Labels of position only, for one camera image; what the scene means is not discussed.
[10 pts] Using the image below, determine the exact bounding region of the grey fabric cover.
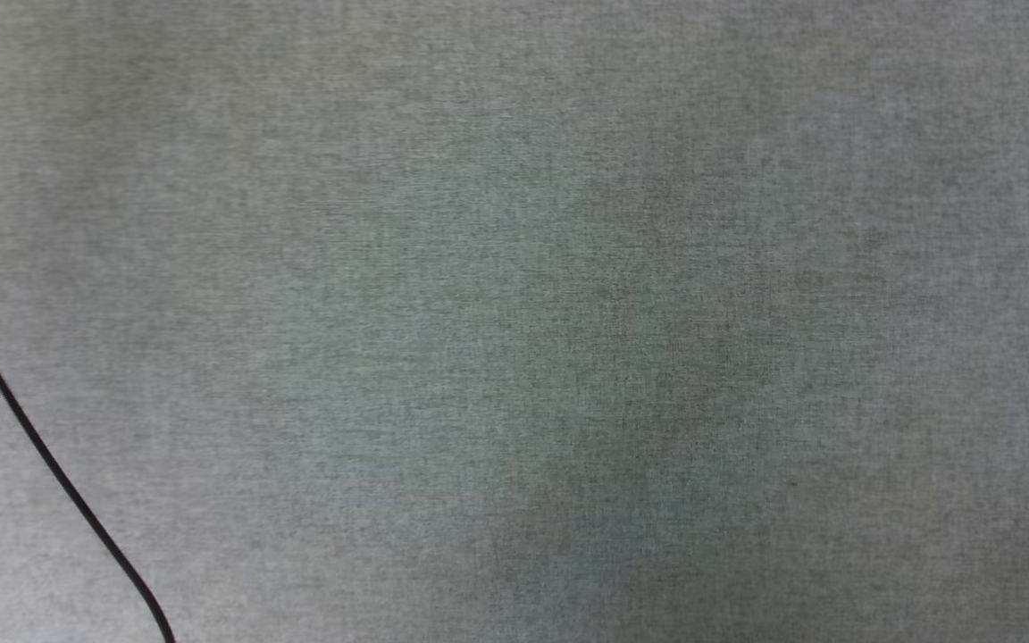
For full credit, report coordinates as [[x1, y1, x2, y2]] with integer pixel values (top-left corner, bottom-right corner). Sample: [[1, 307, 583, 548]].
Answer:
[[0, 0, 1029, 643]]

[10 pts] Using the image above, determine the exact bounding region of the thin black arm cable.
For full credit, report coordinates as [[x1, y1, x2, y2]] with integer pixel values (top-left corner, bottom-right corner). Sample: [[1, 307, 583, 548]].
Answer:
[[0, 271, 178, 643]]

